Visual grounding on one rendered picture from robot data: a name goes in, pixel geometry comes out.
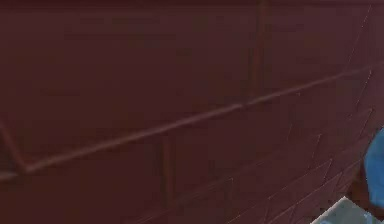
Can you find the dark brown wooden cabinet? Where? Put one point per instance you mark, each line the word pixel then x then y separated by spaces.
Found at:
pixel 166 83

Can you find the blue round object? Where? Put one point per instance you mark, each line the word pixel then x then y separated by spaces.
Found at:
pixel 376 170

